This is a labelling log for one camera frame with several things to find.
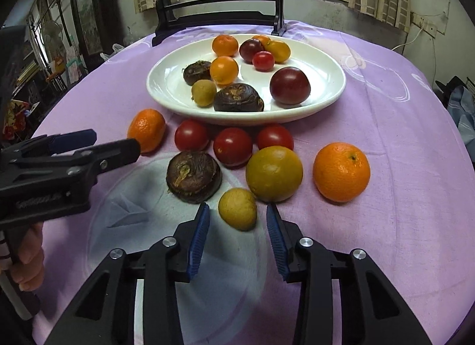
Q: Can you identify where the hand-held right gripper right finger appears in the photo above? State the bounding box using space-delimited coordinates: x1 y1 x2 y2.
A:
266 202 433 345

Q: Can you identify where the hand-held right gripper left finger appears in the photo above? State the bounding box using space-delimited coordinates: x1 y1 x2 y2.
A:
45 202 211 345

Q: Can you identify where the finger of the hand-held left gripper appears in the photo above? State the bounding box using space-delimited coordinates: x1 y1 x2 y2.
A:
2 129 98 160
9 138 142 182

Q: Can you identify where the oval orange mandarin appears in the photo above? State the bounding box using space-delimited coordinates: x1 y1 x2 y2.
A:
127 109 166 154

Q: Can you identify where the yellowish longan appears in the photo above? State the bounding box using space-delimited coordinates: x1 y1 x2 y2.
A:
218 188 258 232
191 79 217 107

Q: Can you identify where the small dark water chestnut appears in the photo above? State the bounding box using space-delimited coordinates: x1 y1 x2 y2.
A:
182 60 213 86

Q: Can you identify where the large dark water chestnut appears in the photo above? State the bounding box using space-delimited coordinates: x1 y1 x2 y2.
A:
213 83 265 112

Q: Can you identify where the textured orange mandarin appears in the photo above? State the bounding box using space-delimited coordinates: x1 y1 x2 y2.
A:
212 34 239 57

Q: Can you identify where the large dark red plum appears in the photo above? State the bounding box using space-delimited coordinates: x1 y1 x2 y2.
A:
269 66 311 105

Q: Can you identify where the small dark red plum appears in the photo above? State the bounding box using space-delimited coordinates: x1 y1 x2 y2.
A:
239 38 265 64

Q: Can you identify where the red cherry tomato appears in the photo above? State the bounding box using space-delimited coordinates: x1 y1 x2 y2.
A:
213 127 254 167
256 123 295 151
174 119 209 152
252 51 275 71

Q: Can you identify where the white oval plate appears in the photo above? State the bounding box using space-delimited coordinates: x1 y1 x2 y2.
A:
146 34 347 125

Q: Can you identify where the yellow orange citrus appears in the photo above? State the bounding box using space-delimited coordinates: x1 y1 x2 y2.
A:
265 40 291 64

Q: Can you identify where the person's left hand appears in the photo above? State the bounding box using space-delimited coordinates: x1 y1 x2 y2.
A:
10 221 46 292

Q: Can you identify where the greenish yellow orange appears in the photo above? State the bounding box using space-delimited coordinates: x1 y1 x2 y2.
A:
245 145 304 203

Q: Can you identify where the round orange mandarin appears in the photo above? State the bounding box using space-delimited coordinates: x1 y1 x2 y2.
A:
312 142 371 203

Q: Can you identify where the white plastic bag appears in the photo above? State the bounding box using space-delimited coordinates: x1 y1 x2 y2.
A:
100 44 125 60

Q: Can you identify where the purple printed tablecloth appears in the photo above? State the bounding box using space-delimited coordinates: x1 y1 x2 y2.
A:
31 20 475 345

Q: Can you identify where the white electric fan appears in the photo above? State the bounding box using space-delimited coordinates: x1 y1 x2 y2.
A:
39 20 65 49

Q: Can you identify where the dark wooden framed mirror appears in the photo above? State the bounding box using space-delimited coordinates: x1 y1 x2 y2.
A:
69 0 129 58

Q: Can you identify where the round painted screen black stand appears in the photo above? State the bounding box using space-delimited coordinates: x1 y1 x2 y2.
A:
151 0 288 47

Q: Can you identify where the blue clothes pile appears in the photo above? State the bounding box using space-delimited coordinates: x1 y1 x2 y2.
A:
447 85 475 134

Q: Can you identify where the black hat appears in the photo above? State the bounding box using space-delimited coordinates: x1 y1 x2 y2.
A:
434 76 468 97

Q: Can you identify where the white power cable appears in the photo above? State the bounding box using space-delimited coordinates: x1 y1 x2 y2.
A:
389 28 424 53

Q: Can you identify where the white wall socket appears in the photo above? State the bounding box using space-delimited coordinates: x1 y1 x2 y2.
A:
410 12 438 36

